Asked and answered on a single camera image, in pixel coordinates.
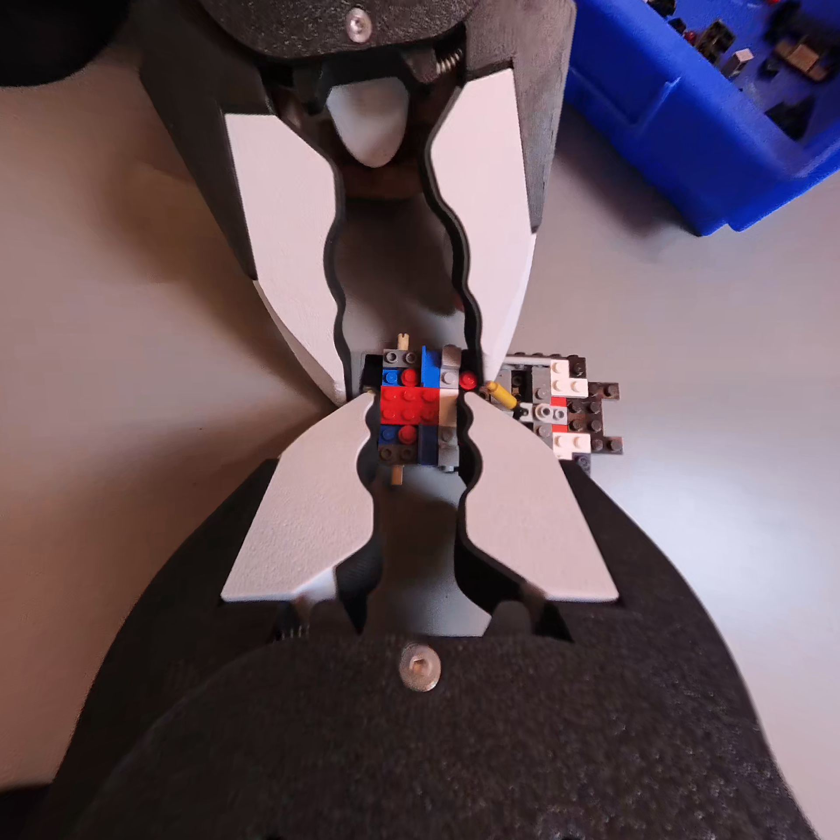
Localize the lego car model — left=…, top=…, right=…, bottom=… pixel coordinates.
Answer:
left=352, top=335, right=624, bottom=489

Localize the lego pieces pile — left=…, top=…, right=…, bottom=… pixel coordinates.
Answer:
left=644, top=0, right=840, bottom=139

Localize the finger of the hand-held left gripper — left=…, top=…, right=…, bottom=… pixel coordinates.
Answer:
left=221, top=112, right=358, bottom=401
left=427, top=66, right=539, bottom=382

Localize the blue plastic bin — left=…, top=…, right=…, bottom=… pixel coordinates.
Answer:
left=565, top=0, right=840, bottom=237

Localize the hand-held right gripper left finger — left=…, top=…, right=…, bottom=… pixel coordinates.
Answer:
left=221, top=392, right=384, bottom=618

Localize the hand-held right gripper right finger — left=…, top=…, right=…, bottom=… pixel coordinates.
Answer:
left=456, top=389, right=620, bottom=611

